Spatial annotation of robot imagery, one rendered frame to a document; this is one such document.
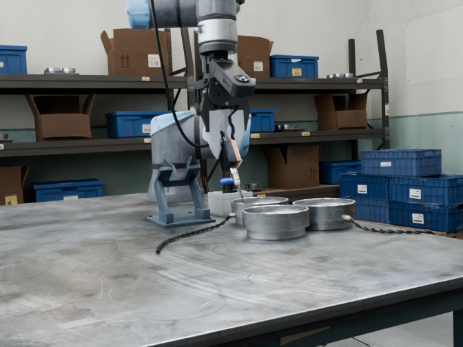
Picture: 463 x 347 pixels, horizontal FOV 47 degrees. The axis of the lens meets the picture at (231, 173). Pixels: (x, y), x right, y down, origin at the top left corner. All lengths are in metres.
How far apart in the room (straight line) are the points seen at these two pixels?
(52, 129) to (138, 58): 0.91
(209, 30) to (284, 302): 0.62
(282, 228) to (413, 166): 3.89
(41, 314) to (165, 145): 0.89
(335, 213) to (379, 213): 4.08
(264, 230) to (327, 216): 0.12
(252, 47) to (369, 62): 1.90
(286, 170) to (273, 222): 4.27
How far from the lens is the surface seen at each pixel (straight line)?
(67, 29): 4.96
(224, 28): 1.01
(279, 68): 5.07
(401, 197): 4.74
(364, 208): 5.05
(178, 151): 1.36
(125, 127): 4.44
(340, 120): 5.41
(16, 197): 4.30
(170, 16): 1.12
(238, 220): 0.95
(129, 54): 4.50
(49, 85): 4.25
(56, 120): 4.29
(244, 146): 1.38
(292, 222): 0.80
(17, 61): 4.36
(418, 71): 5.88
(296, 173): 5.11
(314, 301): 0.51
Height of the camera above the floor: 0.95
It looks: 4 degrees down
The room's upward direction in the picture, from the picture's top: 3 degrees counter-clockwise
